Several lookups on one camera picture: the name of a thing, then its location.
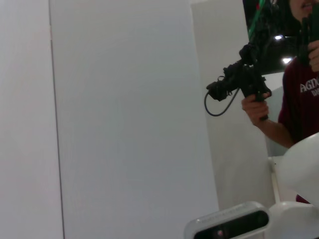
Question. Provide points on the silver head camera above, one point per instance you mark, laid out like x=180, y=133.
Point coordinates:
x=236, y=224

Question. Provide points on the dark reflective screen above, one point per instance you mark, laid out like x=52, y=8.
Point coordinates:
x=269, y=25

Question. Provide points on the person's right forearm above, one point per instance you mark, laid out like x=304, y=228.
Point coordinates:
x=274, y=132

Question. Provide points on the person's left hand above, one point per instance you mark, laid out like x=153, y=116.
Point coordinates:
x=315, y=56

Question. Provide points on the person's right hand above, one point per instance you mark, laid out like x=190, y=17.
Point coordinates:
x=256, y=110

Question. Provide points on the white robot neck shell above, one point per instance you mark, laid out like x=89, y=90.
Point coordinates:
x=294, y=221

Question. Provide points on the person in maroon shirt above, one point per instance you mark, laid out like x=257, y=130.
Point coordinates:
x=299, y=107

